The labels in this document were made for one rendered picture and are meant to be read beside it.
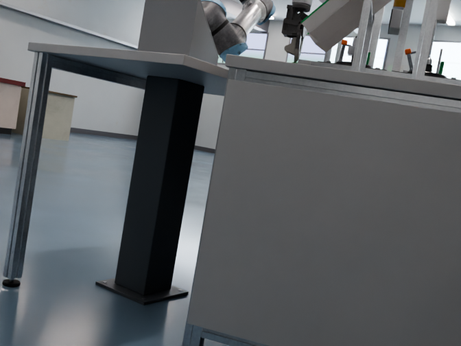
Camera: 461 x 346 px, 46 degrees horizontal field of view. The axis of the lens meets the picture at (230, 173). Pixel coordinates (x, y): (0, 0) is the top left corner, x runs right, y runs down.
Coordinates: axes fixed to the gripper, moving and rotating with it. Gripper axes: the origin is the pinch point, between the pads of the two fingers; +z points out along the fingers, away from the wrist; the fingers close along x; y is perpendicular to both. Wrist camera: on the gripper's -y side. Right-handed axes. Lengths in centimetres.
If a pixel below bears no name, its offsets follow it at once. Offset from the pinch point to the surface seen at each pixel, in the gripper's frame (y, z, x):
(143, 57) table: 34, 14, 61
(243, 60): 0, 13, 77
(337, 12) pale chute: -17, -7, 50
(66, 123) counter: 517, 67, -670
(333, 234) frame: -29, 51, 76
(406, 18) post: -36.7, -23.9, -16.4
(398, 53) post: -36.4, -10.2, -16.4
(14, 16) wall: 752, -132, -787
